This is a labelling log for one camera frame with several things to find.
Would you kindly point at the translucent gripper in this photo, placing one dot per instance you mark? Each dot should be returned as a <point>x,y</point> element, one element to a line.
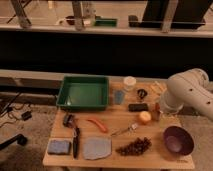
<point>155,112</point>

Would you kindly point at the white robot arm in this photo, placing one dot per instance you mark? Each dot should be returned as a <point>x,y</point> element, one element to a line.
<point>188,87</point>

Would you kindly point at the small blue cup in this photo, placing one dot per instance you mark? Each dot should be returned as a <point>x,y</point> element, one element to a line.
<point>118,97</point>

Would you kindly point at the black rectangular block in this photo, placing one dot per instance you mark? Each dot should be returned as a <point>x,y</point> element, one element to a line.
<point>138,107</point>

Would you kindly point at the yellow wooden blocks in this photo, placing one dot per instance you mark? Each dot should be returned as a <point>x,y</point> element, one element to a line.
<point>157,88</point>

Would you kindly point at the black binder clip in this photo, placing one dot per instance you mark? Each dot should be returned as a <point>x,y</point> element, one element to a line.
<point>142,93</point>

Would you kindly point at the purple bowl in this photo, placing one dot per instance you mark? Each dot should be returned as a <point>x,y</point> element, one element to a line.
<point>178,141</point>

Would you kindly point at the metal fork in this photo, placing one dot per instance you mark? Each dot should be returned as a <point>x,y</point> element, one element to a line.
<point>130,128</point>

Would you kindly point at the bunch of dark grapes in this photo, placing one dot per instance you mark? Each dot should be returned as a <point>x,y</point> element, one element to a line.
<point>135,148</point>

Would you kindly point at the grey-blue cloth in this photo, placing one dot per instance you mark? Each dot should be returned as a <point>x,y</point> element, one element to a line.
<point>96,148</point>

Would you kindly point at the green plastic tray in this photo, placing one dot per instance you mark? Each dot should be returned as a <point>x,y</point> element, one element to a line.
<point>84,93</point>

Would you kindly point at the small black brush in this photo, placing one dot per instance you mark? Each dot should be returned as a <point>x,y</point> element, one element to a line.
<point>69,121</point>

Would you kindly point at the blue sponge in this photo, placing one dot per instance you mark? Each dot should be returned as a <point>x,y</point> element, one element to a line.
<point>59,147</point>

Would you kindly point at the black chair leg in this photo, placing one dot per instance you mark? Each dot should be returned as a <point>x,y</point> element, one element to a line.
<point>19,139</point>

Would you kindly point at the black power adapter with cable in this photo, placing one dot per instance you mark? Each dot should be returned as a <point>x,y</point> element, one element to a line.
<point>8,110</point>

